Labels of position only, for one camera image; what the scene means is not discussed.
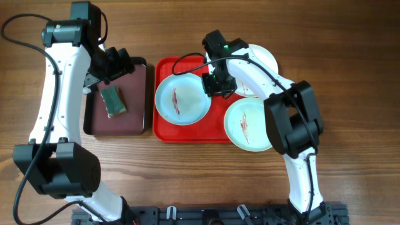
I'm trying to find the green yellow sponge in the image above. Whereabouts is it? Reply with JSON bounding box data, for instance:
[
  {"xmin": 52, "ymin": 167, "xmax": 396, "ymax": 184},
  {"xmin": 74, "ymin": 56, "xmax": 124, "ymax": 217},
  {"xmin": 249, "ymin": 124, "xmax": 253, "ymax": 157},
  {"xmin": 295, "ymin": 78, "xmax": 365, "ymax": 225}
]
[{"xmin": 100, "ymin": 86, "xmax": 127, "ymax": 118}]

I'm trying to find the light blue plate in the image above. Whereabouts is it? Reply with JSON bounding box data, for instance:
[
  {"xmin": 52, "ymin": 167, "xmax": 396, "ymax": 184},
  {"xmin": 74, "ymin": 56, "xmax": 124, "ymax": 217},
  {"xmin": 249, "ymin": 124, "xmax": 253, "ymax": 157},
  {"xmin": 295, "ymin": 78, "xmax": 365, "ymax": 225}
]
[
  {"xmin": 154, "ymin": 73, "xmax": 211, "ymax": 126},
  {"xmin": 224, "ymin": 97, "xmax": 272, "ymax": 152}
]

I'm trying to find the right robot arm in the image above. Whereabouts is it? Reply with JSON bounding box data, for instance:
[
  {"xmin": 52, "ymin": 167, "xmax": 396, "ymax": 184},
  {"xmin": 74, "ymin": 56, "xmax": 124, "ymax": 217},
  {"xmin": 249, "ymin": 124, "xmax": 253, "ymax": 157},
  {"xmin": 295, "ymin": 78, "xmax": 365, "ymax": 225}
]
[{"xmin": 202, "ymin": 30, "xmax": 323, "ymax": 224}]

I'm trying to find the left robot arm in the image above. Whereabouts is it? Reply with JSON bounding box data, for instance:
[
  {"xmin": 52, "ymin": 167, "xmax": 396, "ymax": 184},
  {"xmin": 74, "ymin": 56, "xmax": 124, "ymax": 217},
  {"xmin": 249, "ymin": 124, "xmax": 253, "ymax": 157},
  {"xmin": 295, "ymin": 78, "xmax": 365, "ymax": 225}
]
[{"xmin": 13, "ymin": 1, "xmax": 138, "ymax": 224}]

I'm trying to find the black water tray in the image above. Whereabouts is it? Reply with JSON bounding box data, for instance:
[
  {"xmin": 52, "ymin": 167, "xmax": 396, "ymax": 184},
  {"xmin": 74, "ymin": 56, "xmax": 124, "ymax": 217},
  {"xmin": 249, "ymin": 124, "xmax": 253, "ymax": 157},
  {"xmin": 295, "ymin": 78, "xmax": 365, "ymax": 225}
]
[{"xmin": 83, "ymin": 57, "xmax": 147, "ymax": 136}]

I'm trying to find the red plastic tray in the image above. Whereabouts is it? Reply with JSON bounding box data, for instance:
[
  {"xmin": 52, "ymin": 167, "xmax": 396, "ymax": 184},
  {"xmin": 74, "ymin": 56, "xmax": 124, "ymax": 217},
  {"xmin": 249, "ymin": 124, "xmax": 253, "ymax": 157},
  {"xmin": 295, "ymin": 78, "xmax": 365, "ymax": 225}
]
[{"xmin": 152, "ymin": 56, "xmax": 244, "ymax": 143}]

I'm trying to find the white plate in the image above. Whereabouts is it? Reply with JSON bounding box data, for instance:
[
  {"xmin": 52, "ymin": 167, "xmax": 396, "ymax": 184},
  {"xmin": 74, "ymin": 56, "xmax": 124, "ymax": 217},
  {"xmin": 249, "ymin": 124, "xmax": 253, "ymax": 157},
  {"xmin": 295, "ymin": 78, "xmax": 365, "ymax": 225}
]
[{"xmin": 235, "ymin": 44, "xmax": 279, "ymax": 98}]

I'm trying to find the left black cable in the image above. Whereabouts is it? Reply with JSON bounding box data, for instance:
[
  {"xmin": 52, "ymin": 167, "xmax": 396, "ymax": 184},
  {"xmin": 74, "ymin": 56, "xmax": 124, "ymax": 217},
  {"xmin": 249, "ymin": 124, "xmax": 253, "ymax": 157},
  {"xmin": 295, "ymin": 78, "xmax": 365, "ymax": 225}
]
[{"xmin": 0, "ymin": 13, "xmax": 104, "ymax": 225}]

